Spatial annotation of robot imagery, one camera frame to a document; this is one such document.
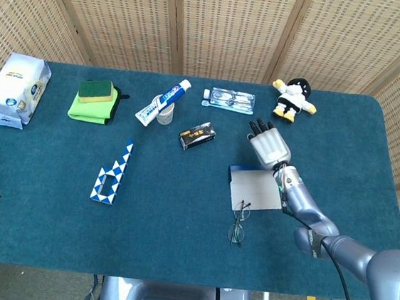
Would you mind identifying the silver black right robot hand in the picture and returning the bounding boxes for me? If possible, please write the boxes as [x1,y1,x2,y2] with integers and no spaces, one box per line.
[243,117,295,172]

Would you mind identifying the thin-framed eyeglasses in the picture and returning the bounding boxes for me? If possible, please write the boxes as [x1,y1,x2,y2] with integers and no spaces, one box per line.
[226,198,253,249]

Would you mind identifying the light blue toothbrush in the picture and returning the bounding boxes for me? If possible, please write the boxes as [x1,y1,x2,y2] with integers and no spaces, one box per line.
[200,99,255,116]

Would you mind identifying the black white plush toy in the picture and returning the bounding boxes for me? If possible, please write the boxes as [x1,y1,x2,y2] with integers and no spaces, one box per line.
[268,75,320,126]

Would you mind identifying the black gold printed box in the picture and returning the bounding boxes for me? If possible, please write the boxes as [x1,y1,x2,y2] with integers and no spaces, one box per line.
[177,119,219,155]

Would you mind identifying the white paper cup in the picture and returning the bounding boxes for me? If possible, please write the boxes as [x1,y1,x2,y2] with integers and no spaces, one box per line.
[155,102,176,127]

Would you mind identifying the teal table cover cloth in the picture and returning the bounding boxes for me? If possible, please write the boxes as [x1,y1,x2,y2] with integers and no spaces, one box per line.
[0,56,400,300]

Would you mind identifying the blue white toothpaste tube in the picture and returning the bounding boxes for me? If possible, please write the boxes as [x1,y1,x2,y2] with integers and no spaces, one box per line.
[133,74,193,131]

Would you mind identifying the large white tissue pack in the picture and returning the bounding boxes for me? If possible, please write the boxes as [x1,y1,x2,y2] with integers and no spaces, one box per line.
[0,50,54,128]

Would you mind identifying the woven wooden folding screen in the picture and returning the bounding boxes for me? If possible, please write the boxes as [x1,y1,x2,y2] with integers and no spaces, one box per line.
[0,0,400,251]

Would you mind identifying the green microfiber cloth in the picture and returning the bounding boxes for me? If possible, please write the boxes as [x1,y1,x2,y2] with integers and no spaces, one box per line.
[66,81,131,128]

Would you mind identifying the blue white snake puzzle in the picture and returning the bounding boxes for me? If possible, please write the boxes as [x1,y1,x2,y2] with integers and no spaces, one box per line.
[88,135,135,208]

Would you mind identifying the yellow green sponge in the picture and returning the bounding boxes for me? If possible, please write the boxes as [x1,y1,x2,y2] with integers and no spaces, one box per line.
[77,76,117,107]

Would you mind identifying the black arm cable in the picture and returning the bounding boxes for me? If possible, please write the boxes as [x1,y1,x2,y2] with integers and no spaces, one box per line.
[314,237,369,300]

